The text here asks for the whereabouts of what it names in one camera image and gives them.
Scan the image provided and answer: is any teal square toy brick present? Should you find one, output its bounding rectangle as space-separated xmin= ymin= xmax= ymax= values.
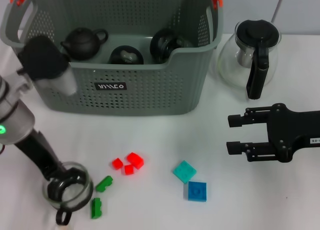
xmin=172 ymin=160 xmax=198 ymax=184

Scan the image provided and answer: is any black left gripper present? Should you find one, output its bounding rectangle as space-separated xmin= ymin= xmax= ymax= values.
xmin=13 ymin=129 xmax=86 ymax=193

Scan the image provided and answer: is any black clay teapot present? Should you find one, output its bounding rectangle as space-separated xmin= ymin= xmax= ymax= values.
xmin=59 ymin=27 xmax=110 ymax=62

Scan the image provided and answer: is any glass teacup black holder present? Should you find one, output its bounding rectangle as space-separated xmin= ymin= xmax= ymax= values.
xmin=109 ymin=45 xmax=145 ymax=65
xmin=41 ymin=161 xmax=95 ymax=226
xmin=149 ymin=29 xmax=195 ymax=64

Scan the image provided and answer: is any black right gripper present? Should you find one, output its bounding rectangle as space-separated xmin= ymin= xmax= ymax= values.
xmin=225 ymin=102 xmax=320 ymax=164

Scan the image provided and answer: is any blue square toy brick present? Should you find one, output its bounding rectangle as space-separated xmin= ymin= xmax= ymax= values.
xmin=186 ymin=181 xmax=208 ymax=202

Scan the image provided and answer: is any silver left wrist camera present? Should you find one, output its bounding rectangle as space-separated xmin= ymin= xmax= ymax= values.
xmin=16 ymin=36 xmax=79 ymax=97

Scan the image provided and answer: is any wide red toy brick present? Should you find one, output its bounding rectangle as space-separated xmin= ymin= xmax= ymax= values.
xmin=126 ymin=152 xmax=145 ymax=169

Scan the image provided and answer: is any glass coffee pot black lid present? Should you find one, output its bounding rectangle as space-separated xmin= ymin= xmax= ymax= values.
xmin=216 ymin=19 xmax=283 ymax=100

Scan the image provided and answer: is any grey perforated plastic storage bin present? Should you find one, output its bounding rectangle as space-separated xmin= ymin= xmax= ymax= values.
xmin=0 ymin=0 xmax=225 ymax=116

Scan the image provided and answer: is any green toy brick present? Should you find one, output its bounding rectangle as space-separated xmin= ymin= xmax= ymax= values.
xmin=90 ymin=197 xmax=103 ymax=219
xmin=95 ymin=175 xmax=114 ymax=193

